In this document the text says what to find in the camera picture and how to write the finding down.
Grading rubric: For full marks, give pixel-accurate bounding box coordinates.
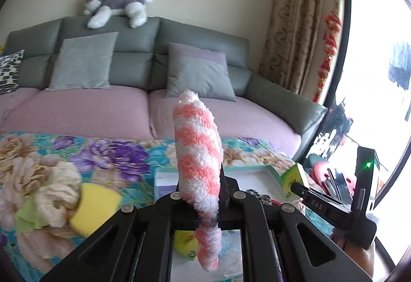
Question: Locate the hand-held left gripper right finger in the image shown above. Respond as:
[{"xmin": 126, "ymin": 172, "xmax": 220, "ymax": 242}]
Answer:
[{"xmin": 219, "ymin": 174, "xmax": 373, "ymax": 282}]

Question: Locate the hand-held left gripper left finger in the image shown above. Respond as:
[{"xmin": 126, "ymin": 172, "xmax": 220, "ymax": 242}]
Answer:
[{"xmin": 40, "ymin": 184, "xmax": 197, "ymax": 282}]

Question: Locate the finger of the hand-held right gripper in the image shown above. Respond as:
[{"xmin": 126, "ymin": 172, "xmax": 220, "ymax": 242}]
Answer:
[
  {"xmin": 289, "ymin": 183, "xmax": 353, "ymax": 222},
  {"xmin": 323, "ymin": 168, "xmax": 345, "ymax": 204}
]

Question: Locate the teal shallow box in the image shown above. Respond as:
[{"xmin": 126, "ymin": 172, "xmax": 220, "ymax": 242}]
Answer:
[{"xmin": 153, "ymin": 164, "xmax": 309, "ymax": 282}]

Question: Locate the green tissue pack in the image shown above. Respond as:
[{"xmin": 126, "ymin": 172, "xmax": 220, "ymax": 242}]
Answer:
[
  {"xmin": 281, "ymin": 163, "xmax": 310, "ymax": 199},
  {"xmin": 174, "ymin": 231, "xmax": 199, "ymax": 259}
]

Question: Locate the pink white striped fuzzy sock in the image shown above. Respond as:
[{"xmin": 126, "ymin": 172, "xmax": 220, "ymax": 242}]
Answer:
[{"xmin": 172, "ymin": 91, "xmax": 224, "ymax": 272}]

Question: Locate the person's right hand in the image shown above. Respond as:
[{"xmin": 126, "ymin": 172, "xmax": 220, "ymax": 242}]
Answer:
[{"xmin": 331, "ymin": 228, "xmax": 376, "ymax": 277}]

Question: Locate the leopard print scrunchie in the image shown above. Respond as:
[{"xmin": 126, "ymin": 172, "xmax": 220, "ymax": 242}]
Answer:
[{"xmin": 247, "ymin": 189, "xmax": 274, "ymax": 204}]

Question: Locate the red round object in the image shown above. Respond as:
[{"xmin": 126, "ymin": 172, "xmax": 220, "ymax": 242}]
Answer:
[{"xmin": 309, "ymin": 159, "xmax": 358, "ymax": 197}]

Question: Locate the black white printed object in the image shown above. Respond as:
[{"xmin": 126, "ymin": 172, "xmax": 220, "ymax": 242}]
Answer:
[{"xmin": 306, "ymin": 98, "xmax": 354, "ymax": 161}]

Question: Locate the yellow sponge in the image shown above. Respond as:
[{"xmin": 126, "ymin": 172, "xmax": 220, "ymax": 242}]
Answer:
[{"xmin": 70, "ymin": 184, "xmax": 123, "ymax": 238}]

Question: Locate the floral blue blanket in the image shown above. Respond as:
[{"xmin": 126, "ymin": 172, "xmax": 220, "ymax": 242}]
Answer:
[{"xmin": 0, "ymin": 131, "xmax": 331, "ymax": 282}]

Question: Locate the cream fluffy sock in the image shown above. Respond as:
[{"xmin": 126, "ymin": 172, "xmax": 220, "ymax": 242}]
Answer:
[{"xmin": 35, "ymin": 162, "xmax": 83, "ymax": 229}]

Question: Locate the pink sofa cover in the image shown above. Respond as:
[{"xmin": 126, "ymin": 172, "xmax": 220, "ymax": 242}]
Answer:
[{"xmin": 0, "ymin": 86, "xmax": 302, "ymax": 161}]

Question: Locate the grey and pink pillow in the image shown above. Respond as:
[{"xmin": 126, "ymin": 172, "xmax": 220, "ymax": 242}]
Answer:
[{"xmin": 165, "ymin": 42, "xmax": 236, "ymax": 102}]

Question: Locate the hanging blue garment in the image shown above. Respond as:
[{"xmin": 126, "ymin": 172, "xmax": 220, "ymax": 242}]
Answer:
[{"xmin": 388, "ymin": 40, "xmax": 411, "ymax": 90}]

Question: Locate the red hanging decoration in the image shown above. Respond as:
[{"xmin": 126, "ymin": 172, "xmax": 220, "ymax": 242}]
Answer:
[{"xmin": 313, "ymin": 1, "xmax": 342, "ymax": 103}]

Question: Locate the black framed glass door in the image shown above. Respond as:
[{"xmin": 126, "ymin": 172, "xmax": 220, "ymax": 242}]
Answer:
[{"xmin": 321, "ymin": 0, "xmax": 411, "ymax": 270}]

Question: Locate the plain grey pillow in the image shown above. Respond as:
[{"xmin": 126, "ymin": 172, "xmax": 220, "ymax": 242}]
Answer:
[{"xmin": 48, "ymin": 32, "xmax": 119, "ymax": 91}]

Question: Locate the beige patterned curtain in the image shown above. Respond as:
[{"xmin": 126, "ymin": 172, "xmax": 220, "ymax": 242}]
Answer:
[{"xmin": 258, "ymin": 0, "xmax": 323, "ymax": 96}]

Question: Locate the grey sofa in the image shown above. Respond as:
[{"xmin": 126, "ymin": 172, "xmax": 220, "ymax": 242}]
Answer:
[{"xmin": 0, "ymin": 16, "xmax": 328, "ymax": 161}]

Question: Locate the black white patterned pillow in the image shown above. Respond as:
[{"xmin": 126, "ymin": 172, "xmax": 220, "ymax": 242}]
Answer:
[{"xmin": 0, "ymin": 49, "xmax": 25, "ymax": 95}]

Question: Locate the grey white plush dog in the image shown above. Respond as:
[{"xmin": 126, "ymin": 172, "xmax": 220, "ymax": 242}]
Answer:
[{"xmin": 83, "ymin": 0, "xmax": 154, "ymax": 29}]

